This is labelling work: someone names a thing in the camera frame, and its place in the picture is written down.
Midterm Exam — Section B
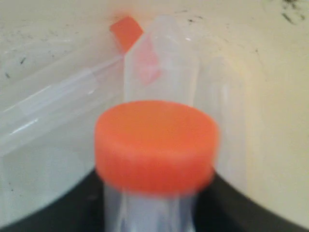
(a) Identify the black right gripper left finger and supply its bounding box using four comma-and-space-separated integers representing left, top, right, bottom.
0, 171, 104, 232

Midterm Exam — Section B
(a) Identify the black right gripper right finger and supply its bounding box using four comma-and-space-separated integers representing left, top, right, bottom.
194, 173, 308, 232

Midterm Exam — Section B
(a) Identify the cream plastic bin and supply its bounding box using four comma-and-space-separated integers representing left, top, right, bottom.
0, 0, 309, 229

